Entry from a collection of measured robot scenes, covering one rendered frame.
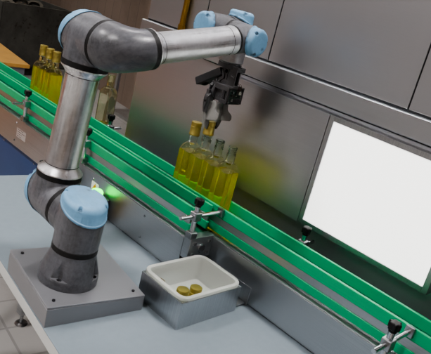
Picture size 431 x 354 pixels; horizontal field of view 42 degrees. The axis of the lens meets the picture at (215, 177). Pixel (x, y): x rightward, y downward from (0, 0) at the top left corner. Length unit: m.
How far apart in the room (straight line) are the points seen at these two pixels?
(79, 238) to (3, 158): 1.34
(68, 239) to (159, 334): 0.33
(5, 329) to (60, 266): 1.27
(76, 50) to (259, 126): 0.68
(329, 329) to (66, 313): 0.65
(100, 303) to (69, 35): 0.65
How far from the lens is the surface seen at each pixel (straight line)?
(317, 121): 1.67
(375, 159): 1.58
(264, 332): 1.59
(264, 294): 1.63
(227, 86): 1.69
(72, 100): 1.42
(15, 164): 2.58
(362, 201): 1.61
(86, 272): 1.45
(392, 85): 1.59
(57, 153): 1.46
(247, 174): 1.84
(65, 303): 1.42
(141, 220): 1.82
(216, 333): 1.52
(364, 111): 1.60
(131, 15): 6.85
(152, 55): 1.31
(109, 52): 1.30
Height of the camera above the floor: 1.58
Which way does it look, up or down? 18 degrees down
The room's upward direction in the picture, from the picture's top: 14 degrees clockwise
